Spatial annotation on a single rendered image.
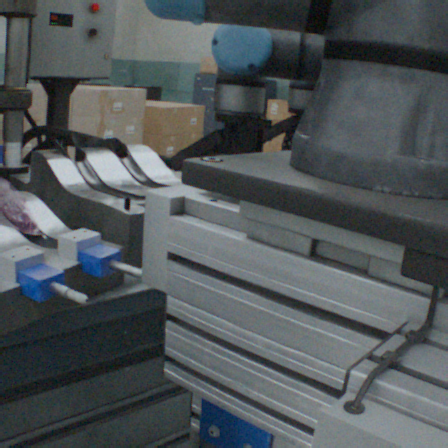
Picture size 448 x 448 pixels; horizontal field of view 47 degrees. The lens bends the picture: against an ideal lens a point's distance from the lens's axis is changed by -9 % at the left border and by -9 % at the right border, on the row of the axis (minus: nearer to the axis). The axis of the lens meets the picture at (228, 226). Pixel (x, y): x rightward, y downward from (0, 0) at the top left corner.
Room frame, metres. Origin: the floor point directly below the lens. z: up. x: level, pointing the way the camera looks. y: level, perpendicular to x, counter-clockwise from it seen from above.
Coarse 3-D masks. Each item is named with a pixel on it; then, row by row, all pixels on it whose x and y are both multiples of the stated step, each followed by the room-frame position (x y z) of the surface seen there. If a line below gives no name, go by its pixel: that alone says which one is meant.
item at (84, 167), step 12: (60, 144) 1.06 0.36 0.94; (84, 144) 1.11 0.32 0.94; (96, 144) 1.12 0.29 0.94; (108, 144) 1.12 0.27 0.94; (120, 144) 1.14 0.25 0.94; (84, 156) 1.04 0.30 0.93; (120, 156) 1.14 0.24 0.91; (132, 156) 1.11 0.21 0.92; (84, 168) 1.01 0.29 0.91; (132, 168) 1.08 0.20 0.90; (84, 180) 0.97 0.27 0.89; (96, 180) 0.99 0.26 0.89; (144, 180) 1.06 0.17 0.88; (108, 192) 0.95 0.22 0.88; (120, 192) 0.94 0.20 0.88
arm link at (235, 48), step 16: (224, 32) 0.66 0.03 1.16; (240, 32) 0.66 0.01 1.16; (256, 32) 0.66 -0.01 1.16; (272, 32) 0.69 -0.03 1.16; (288, 32) 0.69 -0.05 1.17; (224, 48) 0.66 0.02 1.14; (240, 48) 0.66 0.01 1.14; (256, 48) 0.66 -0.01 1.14; (272, 48) 0.68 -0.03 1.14; (288, 48) 0.68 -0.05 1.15; (224, 64) 0.67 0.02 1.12; (240, 64) 0.66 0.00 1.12; (256, 64) 0.66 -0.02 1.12; (272, 64) 0.69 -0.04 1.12; (288, 64) 0.69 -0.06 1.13
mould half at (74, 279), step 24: (24, 192) 0.82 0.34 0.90; (48, 216) 0.78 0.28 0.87; (0, 240) 0.67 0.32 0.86; (24, 240) 0.70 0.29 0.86; (48, 264) 0.62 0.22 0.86; (72, 264) 0.63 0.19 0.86; (0, 288) 0.53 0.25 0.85; (72, 288) 0.63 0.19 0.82; (96, 288) 0.67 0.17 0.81; (0, 312) 0.52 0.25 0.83; (24, 312) 0.55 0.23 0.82; (48, 312) 0.59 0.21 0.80; (0, 336) 0.52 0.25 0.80
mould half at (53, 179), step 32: (32, 160) 1.03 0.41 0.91; (64, 160) 1.00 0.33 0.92; (96, 160) 1.05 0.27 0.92; (160, 160) 1.14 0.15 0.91; (32, 192) 1.03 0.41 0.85; (64, 192) 0.92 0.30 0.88; (96, 192) 0.92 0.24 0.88; (64, 224) 0.92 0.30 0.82; (96, 224) 0.84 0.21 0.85; (128, 224) 0.77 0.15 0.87; (128, 256) 0.77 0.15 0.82
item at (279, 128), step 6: (282, 120) 1.25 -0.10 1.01; (288, 120) 1.24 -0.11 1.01; (294, 120) 1.23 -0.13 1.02; (276, 126) 1.25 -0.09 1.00; (282, 126) 1.24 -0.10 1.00; (288, 126) 1.24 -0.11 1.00; (294, 126) 1.24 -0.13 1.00; (264, 132) 1.26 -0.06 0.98; (270, 132) 1.25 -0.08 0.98; (276, 132) 1.25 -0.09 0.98; (282, 132) 1.26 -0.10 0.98; (264, 138) 1.26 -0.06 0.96; (270, 138) 1.27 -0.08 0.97
